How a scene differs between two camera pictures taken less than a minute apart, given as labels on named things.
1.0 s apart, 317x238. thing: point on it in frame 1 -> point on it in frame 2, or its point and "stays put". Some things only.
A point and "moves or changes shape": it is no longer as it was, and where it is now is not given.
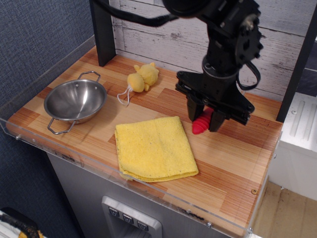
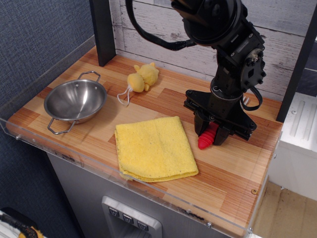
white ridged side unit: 294,165 stays put
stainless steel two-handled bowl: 75,100 stays put
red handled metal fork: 201,123 moves or changes shape
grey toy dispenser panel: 125,221 stays put
